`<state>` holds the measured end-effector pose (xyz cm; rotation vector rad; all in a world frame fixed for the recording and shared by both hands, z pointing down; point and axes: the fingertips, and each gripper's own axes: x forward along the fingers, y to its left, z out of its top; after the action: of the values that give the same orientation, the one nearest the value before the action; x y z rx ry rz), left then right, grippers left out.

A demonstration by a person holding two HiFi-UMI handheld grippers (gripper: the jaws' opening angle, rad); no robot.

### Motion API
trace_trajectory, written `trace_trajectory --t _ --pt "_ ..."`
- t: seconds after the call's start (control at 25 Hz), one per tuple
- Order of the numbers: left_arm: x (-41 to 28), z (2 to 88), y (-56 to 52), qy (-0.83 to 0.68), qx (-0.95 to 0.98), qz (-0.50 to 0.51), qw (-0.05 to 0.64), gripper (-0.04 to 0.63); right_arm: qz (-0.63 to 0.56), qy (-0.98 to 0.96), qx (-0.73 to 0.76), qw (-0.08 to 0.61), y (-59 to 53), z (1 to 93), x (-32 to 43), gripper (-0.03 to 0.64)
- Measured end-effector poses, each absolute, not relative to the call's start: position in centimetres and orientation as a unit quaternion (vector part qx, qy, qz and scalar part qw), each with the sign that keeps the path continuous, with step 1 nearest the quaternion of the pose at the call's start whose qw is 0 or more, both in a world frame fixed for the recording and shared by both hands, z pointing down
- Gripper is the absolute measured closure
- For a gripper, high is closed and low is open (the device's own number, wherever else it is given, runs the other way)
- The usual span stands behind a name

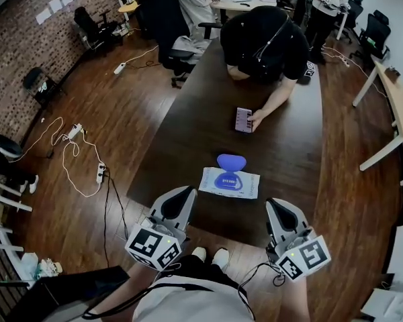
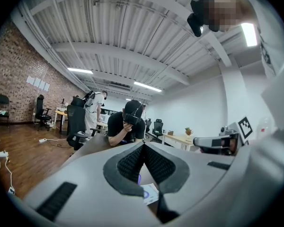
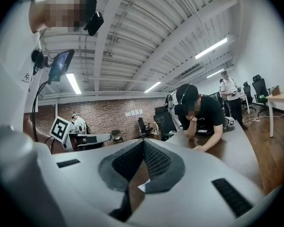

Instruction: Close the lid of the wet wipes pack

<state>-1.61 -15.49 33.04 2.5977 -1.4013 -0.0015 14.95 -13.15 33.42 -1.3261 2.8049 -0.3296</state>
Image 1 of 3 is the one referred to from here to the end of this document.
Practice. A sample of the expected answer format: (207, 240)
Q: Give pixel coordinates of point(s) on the person's right forearm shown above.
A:
(300, 300)

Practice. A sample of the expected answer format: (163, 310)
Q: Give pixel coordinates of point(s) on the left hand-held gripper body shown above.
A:
(154, 243)

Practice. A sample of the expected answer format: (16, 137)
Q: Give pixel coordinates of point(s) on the white paper stack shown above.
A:
(393, 305)

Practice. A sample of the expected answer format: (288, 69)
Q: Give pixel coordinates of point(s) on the black folding chair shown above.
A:
(40, 86)

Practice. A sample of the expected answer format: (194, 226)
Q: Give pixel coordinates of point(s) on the black box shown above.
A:
(74, 290)

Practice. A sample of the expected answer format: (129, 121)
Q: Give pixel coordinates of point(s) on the blue wet wipes pack lid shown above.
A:
(231, 162)

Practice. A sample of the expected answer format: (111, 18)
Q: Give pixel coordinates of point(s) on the black office chair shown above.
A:
(169, 25)
(376, 35)
(90, 29)

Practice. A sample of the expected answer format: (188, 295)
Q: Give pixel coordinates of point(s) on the person's white shoe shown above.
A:
(221, 257)
(199, 253)

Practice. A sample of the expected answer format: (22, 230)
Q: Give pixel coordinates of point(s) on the person's white shirt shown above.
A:
(191, 304)

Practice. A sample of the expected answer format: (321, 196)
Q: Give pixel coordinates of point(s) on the person's left forearm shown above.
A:
(139, 280)

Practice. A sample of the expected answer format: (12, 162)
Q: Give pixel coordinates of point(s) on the light wooden desk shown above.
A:
(401, 106)
(245, 5)

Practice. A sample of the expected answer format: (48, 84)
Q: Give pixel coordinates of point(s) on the white wet wipes pack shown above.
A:
(245, 186)

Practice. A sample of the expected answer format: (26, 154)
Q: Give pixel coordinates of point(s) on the white metal rack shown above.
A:
(3, 206)

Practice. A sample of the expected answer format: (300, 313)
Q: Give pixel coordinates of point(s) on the person's white right shoe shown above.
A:
(221, 257)

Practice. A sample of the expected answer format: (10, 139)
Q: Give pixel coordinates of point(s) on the white plastic bag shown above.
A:
(33, 263)

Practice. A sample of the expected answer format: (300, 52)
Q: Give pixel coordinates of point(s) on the grey jacket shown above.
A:
(188, 49)

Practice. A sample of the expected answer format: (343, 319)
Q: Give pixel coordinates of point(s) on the person's black trousers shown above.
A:
(201, 272)

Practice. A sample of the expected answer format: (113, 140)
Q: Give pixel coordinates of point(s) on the pink smartphone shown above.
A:
(242, 121)

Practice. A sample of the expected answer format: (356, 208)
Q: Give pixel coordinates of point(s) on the person's white left shoe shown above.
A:
(199, 253)

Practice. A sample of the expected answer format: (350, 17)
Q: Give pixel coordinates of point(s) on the yellow round table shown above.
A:
(128, 8)

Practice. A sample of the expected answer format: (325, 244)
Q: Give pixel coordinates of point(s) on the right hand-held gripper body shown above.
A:
(305, 257)

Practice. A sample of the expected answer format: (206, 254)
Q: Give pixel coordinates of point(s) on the white power strip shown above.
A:
(344, 61)
(119, 68)
(100, 173)
(75, 131)

